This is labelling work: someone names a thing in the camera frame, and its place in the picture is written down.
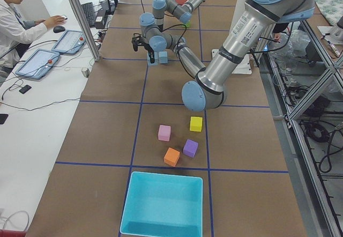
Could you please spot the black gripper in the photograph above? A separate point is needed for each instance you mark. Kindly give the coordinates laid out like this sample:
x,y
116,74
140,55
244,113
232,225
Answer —
x,y
149,48

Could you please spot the light blue foam block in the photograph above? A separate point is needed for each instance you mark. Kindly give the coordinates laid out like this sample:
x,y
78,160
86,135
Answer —
x,y
163,57
152,59

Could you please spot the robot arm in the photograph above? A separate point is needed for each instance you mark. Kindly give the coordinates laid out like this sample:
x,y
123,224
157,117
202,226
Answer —
x,y
207,88
180,9

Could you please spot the black keyboard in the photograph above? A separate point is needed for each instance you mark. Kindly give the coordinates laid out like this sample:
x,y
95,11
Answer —
x,y
88,10

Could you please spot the pink foam block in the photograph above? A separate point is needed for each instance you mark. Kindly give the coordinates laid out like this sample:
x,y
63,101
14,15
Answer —
x,y
164,133

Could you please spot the far teach pendant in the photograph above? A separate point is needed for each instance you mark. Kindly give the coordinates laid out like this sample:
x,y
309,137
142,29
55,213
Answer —
x,y
69,43

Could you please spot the teach pendant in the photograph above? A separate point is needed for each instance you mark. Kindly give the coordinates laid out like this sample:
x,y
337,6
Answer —
x,y
38,64
69,43

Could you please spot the yellow foam block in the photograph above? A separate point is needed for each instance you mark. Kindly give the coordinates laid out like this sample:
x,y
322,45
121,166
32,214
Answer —
x,y
196,124

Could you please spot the black computer mouse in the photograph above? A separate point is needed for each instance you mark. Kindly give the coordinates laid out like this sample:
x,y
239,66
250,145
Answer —
x,y
58,29

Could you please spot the left purple foam block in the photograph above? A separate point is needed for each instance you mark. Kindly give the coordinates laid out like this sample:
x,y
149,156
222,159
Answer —
x,y
190,148

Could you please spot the left orange foam block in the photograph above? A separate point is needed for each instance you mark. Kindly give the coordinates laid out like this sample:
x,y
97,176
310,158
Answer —
x,y
171,157

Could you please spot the near teach pendant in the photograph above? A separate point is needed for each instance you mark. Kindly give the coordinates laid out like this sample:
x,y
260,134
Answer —
x,y
38,64

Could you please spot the black smartphone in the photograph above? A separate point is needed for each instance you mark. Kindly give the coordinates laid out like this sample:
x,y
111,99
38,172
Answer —
x,y
25,89

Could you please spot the seated person white coat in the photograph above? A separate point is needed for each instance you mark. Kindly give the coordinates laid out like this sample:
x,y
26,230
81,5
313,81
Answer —
x,y
17,34

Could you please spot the light blue plastic bin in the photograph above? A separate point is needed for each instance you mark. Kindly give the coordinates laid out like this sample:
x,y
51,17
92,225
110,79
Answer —
x,y
163,205

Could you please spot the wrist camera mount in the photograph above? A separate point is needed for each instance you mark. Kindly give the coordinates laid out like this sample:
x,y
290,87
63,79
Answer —
x,y
137,41

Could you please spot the aluminium frame post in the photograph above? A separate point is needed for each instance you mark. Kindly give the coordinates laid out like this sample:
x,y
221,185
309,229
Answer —
x,y
81,19

